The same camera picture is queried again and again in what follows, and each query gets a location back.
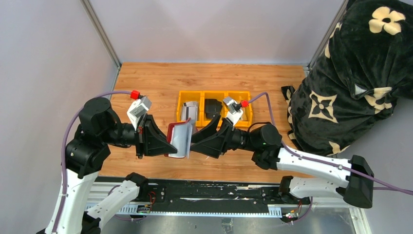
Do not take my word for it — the purple cable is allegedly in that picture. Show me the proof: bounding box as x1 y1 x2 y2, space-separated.
50 90 141 234
241 92 413 224

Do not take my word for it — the red leather card holder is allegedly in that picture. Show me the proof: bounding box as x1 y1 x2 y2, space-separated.
164 118 196 158

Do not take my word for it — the tan cards stack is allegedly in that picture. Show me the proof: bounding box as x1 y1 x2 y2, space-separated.
240 105 252 122

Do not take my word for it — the black cards stack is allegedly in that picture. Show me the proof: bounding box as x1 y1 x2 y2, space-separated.
204 98 223 119

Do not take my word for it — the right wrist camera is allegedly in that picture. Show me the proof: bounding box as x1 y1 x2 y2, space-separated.
223 97 249 127

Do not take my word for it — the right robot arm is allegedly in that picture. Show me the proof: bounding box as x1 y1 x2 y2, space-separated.
190 115 374 209

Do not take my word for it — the aluminium frame rail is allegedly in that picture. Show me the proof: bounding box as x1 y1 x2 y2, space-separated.
58 181 372 234

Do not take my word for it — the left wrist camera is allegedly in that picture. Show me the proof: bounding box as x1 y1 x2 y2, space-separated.
127 96 152 130

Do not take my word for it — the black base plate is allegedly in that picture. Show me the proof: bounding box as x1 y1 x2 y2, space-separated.
134 179 309 214

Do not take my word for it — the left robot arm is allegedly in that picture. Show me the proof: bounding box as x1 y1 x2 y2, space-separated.
42 94 177 234

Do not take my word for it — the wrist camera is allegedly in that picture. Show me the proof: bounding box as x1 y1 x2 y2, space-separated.
127 96 152 130
223 97 249 127

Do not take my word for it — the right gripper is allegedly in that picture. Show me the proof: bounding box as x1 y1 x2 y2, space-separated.
187 114 259 159

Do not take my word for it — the black floral blanket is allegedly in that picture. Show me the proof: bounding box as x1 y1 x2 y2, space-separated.
281 0 413 156

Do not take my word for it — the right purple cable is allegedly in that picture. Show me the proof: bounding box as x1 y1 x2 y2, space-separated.
241 92 413 224

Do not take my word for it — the white cards stack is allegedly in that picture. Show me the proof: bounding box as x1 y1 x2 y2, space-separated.
180 101 199 121

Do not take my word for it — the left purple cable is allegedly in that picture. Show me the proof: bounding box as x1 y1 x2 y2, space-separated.
50 90 141 234

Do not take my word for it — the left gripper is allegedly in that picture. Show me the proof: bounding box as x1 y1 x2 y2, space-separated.
103 111 179 157

